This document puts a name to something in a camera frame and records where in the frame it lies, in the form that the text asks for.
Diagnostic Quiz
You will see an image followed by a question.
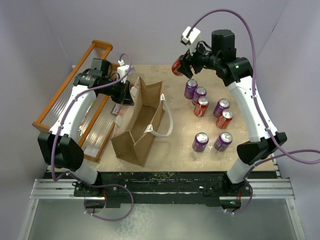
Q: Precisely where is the orange wooden framed tray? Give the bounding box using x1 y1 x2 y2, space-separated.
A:
32 39 121 163

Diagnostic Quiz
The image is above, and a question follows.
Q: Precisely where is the purple soda can far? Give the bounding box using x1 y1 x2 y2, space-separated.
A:
184 79 198 99

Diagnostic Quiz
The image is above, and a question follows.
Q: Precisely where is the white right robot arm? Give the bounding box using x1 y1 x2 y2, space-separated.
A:
171 26 287 196

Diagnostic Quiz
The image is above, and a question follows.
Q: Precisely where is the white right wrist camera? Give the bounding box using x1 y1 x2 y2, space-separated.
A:
180 26 202 56

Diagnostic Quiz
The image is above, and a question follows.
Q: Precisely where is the brown canvas tote bag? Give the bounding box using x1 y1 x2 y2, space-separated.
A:
111 76 173 167

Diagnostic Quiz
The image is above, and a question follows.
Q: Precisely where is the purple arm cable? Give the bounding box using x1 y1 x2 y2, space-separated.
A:
188 9 320 216
51 52 135 222

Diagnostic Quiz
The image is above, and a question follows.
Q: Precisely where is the purple soda can front right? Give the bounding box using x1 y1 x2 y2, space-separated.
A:
214 132 233 152

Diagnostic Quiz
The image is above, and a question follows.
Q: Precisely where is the small brown packet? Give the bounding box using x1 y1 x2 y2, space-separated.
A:
111 103 122 116

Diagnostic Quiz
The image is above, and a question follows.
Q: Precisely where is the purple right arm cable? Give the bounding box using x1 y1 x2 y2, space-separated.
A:
188 9 320 216

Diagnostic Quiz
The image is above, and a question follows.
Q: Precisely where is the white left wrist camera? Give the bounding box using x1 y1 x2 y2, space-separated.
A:
117 59 131 83

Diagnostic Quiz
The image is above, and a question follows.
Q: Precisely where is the purple soda can front left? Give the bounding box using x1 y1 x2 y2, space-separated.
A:
192 132 209 153

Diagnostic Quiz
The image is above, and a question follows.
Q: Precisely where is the purple soda can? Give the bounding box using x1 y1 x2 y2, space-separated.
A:
192 132 209 153
192 86 207 106
213 98 230 118
214 132 233 152
184 79 198 99

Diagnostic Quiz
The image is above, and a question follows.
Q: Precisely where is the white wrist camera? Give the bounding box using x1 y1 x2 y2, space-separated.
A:
117 59 131 83
180 26 202 56

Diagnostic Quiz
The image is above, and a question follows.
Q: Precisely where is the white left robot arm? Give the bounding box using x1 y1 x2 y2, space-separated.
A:
37 58 134 196

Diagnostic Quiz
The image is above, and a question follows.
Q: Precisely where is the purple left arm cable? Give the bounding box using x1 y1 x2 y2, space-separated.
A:
51 52 135 222

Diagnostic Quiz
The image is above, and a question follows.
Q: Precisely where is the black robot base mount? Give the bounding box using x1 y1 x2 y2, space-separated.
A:
54 171 276 210

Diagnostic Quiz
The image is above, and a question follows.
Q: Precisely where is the green marker pen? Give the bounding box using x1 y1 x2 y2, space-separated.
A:
84 101 95 118

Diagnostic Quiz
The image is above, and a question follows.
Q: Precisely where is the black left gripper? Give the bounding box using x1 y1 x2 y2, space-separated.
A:
99 77 135 106

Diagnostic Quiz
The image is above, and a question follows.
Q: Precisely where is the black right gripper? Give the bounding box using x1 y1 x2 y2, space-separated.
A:
177 39 220 79

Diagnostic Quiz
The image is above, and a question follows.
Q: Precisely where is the aluminium front rail frame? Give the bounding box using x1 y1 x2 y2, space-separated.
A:
19 172 305 240

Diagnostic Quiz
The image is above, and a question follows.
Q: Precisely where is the red cola can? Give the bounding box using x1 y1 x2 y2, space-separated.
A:
216 109 233 129
194 96 209 117
171 59 183 77

